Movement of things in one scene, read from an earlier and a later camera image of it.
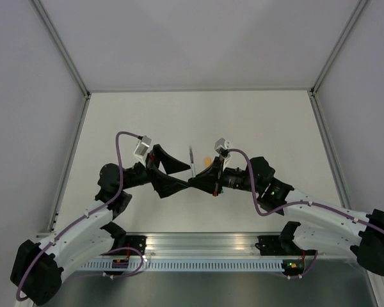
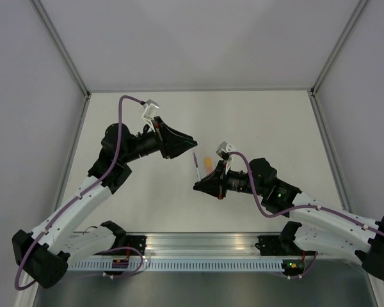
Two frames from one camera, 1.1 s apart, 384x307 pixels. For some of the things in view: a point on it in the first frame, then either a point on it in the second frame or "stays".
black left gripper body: [150, 162] -> [162, 139]
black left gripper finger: [170, 164] -> [164, 130]
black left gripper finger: [164, 184] -> [179, 145]
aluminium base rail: [200, 244] stays
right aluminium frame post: [338, 43] stays
